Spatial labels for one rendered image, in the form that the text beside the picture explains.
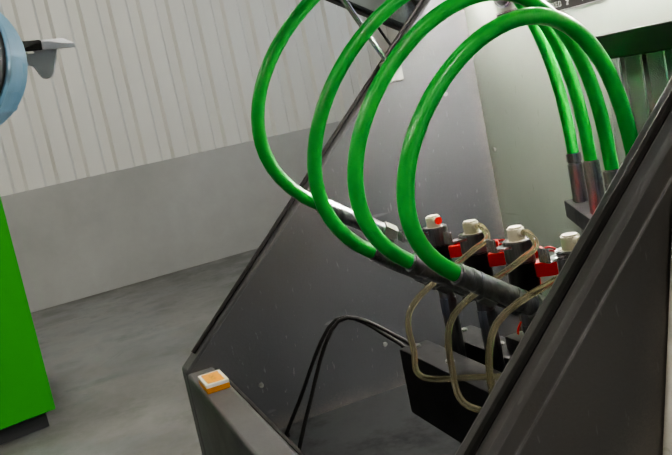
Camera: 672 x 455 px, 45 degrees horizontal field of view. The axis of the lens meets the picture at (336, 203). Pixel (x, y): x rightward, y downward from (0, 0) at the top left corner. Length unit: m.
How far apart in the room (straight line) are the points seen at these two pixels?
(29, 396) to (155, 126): 3.82
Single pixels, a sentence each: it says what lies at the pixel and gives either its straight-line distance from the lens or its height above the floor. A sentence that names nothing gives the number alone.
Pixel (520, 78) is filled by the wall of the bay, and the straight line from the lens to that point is 1.21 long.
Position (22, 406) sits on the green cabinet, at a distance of 4.20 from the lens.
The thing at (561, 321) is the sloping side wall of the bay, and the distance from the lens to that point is 0.59.
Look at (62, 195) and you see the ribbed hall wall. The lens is 7.30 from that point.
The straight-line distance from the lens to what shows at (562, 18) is 0.71.
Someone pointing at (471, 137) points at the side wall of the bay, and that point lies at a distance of 1.30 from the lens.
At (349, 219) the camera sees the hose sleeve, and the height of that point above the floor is 1.15.
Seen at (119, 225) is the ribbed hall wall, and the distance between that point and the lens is 7.40.
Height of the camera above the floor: 1.29
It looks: 8 degrees down
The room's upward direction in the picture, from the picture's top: 12 degrees counter-clockwise
